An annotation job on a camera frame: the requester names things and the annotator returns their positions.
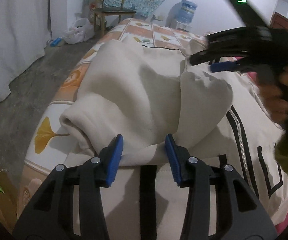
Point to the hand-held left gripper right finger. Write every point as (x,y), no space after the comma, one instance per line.
(171,155)

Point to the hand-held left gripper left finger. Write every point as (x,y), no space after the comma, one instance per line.
(116,155)

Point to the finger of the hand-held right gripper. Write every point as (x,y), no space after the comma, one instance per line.
(222,67)
(219,45)

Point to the cream hooded jacket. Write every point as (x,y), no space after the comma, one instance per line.
(134,92)

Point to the person's right hand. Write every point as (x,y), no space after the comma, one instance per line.
(276,100)

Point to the brown wooden door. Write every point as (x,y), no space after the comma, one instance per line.
(281,23)

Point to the white water dispenser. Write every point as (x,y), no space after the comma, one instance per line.
(181,26)

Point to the blue water bottle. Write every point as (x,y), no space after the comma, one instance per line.
(186,11)

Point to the leaf patterned bed sheet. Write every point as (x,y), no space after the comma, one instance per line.
(48,135)

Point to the wooden chair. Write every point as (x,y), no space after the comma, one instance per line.
(114,11)

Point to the small blue item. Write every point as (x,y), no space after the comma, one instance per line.
(55,42)

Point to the white plastic bag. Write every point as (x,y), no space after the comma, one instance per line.
(79,31)

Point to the pink floral blanket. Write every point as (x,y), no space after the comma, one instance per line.
(285,220)

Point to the white curtain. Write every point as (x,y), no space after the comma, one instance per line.
(13,42)

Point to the white wall socket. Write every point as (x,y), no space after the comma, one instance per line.
(159,17)

